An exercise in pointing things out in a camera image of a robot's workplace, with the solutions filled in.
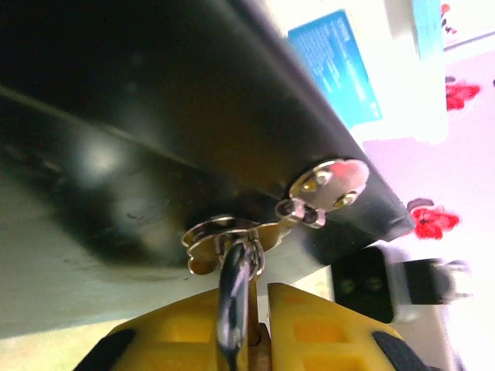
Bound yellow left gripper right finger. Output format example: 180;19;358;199
266;282;431;371

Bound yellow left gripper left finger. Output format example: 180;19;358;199
72;288;257;371

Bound brass padlock long steel shackle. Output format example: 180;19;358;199
215;236;272;371

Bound silver hasp staple plate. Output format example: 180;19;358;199
181;215;290;277

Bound silver hinged hasp plate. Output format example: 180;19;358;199
274;157;370;230

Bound white cloth red flowers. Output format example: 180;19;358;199
362;0;495;371

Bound white box blue label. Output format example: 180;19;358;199
266;0;450;147

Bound black metal box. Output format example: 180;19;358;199
0;0;417;342

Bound teal card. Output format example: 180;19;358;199
410;0;445;63

